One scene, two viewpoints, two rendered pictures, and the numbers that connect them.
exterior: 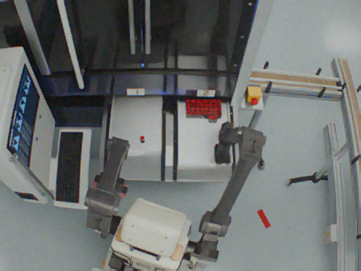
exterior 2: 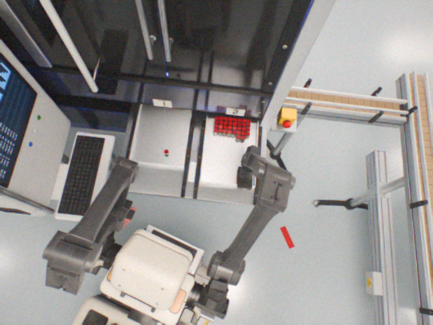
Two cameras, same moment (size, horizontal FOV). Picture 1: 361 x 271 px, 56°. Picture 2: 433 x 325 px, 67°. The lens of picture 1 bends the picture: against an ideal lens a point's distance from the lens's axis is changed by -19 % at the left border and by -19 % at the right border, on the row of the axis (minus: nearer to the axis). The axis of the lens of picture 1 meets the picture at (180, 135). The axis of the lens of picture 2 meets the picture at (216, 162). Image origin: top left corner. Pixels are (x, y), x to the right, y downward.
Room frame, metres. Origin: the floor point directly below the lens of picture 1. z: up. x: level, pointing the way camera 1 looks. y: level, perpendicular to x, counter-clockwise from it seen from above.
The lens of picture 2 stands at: (0.29, -0.07, 2.37)
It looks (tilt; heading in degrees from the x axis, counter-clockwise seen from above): 71 degrees down; 1
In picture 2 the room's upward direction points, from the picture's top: 10 degrees clockwise
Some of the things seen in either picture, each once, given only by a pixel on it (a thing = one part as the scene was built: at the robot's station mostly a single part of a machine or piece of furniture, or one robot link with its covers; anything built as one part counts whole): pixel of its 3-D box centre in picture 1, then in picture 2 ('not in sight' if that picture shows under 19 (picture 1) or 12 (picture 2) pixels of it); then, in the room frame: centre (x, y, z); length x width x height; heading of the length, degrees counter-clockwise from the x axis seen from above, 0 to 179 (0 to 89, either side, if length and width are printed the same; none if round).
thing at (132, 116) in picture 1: (135, 119); (162, 131); (0.89, 0.23, 0.90); 0.34 x 0.26 x 0.04; 5
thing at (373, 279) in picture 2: (331, 234); (373, 283); (0.42, -1.05, 0.50); 0.12 x 0.05 x 0.09; 5
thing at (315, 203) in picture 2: (314, 179); (348, 205); (0.95, -1.07, 0.07); 0.50 x 0.08 x 0.14; 95
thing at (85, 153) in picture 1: (65, 167); (78, 175); (0.62, 0.60, 0.79); 0.45 x 0.28 x 0.03; 5
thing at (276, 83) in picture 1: (293, 81); (339, 103); (1.23, -0.62, 0.92); 0.69 x 0.16 x 0.16; 95
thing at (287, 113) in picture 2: (253, 93); (287, 115); (1.06, -0.35, 0.99); 0.08 x 0.07 x 0.07; 5
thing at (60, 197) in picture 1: (68, 165); (82, 173); (0.62, 0.57, 0.82); 0.40 x 0.14 x 0.02; 5
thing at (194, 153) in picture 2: (169, 149); (192, 166); (0.75, 0.05, 0.91); 0.14 x 0.03 x 0.06; 5
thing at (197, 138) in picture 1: (204, 131); (229, 151); (0.86, -0.11, 0.90); 0.34 x 0.26 x 0.04; 6
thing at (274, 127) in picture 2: (251, 97); (283, 118); (1.11, -0.36, 0.87); 0.14 x 0.13 x 0.02; 5
